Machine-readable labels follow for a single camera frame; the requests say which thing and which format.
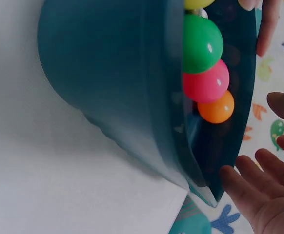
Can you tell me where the pink plastic ball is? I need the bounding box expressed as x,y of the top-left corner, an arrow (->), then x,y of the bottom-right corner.
183,58 -> 230,103

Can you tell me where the yellow plastic ball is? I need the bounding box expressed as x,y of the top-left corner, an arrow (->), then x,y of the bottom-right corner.
183,0 -> 216,11

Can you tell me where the person's left hand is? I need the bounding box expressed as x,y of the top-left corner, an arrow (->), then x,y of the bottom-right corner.
237,0 -> 280,58

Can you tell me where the dark teal plastic bowl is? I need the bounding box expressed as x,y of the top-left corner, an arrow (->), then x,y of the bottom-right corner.
37,0 -> 264,208

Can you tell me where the green plastic ball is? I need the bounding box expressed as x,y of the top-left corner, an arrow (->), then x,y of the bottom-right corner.
183,14 -> 224,75

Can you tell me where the person's right hand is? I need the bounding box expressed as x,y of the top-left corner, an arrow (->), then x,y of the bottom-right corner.
219,88 -> 284,234

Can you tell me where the orange plastic ball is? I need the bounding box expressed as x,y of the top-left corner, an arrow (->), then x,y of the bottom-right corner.
197,90 -> 235,124

